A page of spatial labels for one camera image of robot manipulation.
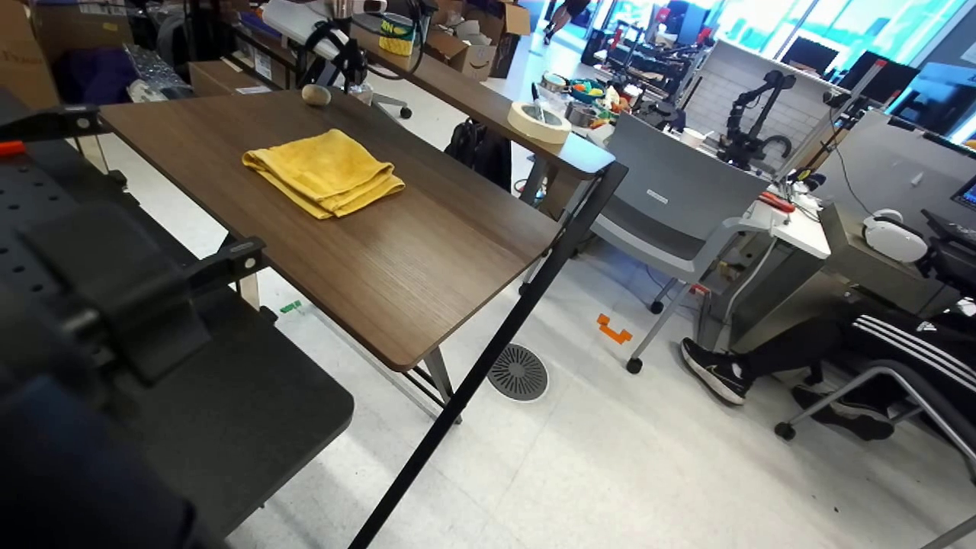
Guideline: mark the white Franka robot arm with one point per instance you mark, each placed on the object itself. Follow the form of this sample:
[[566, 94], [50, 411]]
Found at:
[[347, 39]]

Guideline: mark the black camera tripod pole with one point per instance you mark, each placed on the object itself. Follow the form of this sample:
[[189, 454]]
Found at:
[[532, 290]]

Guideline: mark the white tape roll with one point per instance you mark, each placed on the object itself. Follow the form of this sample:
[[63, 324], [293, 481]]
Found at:
[[539, 124]]

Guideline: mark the orange floor tape marker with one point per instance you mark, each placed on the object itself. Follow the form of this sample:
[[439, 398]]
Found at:
[[610, 331]]

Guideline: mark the black backpack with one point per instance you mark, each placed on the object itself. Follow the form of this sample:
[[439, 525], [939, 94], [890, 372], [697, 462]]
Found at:
[[484, 149]]

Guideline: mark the seated man grey sweater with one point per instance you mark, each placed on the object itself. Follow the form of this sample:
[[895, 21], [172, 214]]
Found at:
[[729, 375]]

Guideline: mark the yellow towel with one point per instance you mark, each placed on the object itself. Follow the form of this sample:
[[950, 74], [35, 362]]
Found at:
[[324, 174]]

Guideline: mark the cream white ball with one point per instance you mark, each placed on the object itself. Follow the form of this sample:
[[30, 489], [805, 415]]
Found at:
[[316, 94]]

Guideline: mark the black perforated mount plate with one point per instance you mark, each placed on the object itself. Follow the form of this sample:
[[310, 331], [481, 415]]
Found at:
[[145, 403]]

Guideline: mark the small black robot arm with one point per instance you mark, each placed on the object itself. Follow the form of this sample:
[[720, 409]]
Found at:
[[742, 142]]

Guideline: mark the round floor drain cover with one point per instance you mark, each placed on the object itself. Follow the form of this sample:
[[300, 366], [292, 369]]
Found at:
[[519, 372]]

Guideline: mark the grey plastic chair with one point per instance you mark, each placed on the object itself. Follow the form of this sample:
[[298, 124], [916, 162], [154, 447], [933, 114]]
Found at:
[[671, 212]]

